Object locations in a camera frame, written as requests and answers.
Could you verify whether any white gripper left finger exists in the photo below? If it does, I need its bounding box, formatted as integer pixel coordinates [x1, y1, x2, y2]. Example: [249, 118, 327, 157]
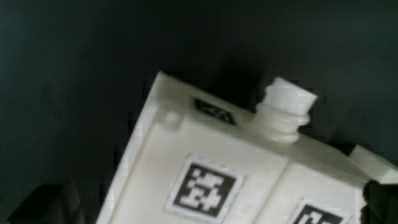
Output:
[5, 180, 87, 224]

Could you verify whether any white cabinet body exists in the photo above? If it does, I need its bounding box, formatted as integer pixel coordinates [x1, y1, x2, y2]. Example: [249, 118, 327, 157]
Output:
[96, 75, 398, 224]

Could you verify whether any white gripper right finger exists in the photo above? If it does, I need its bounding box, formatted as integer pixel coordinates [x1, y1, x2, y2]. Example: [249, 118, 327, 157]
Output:
[361, 180, 398, 224]

